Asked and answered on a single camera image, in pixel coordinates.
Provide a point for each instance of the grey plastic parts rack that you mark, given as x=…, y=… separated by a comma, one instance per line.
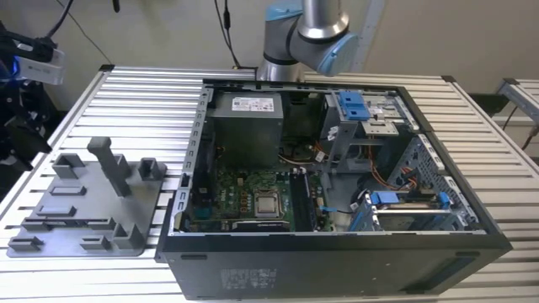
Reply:
x=84, y=202

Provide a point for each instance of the grey metal drive cage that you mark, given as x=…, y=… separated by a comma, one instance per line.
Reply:
x=345, y=139

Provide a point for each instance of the grey power supply unit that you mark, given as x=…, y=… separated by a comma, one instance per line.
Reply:
x=244, y=139

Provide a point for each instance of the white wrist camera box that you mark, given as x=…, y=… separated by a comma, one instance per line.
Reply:
x=41, y=67

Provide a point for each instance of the black PC case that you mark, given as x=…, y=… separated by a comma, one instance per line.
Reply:
x=295, y=268

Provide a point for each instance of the blue plastic drive latch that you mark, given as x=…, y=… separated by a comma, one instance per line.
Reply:
x=354, y=113

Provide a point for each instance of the black RAM slot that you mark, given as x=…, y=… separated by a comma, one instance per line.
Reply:
x=300, y=202
x=295, y=202

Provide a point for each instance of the hard disk in blue carrier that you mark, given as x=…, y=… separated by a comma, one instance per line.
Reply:
x=404, y=221

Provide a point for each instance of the NVIDIA Quadro graphics card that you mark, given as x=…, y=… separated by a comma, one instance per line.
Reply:
x=260, y=225

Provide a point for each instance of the metal slat side table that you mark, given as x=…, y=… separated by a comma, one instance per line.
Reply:
x=522, y=91

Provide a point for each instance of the black hanging plug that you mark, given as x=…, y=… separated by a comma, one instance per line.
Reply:
x=115, y=4

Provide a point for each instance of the silver CPU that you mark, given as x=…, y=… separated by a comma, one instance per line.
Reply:
x=268, y=205

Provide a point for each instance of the green Dell motherboard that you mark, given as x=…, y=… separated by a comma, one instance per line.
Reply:
x=235, y=189

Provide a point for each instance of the black box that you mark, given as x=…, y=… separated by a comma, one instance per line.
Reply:
x=488, y=104

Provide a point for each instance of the black table corner cap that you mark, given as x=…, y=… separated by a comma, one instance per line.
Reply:
x=448, y=79
x=105, y=67

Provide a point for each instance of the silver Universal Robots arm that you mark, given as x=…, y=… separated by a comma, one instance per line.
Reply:
x=320, y=19

